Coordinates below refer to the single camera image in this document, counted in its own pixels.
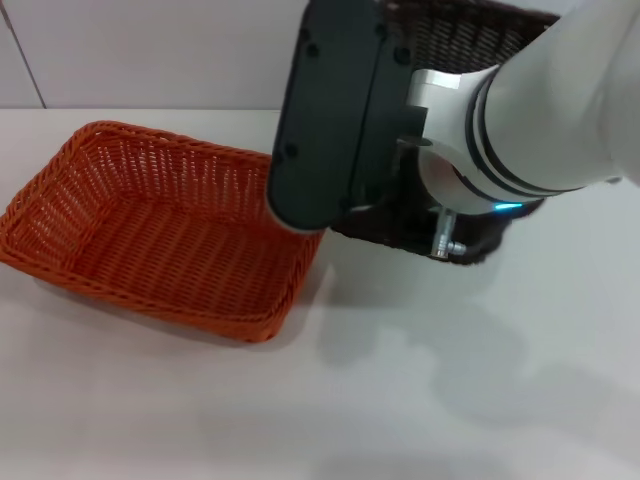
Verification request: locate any silver cable connector plug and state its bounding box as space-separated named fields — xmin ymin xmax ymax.
xmin=428 ymin=208 xmax=467 ymax=260

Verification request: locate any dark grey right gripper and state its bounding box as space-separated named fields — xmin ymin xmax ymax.
xmin=267 ymin=0 xmax=426 ymax=234

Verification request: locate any dark brown woven basket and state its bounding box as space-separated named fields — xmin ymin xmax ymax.
xmin=327 ymin=0 xmax=561 ymax=267

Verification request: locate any orange woven plastic basket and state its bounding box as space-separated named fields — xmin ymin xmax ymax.
xmin=0 ymin=119 xmax=326 ymax=346

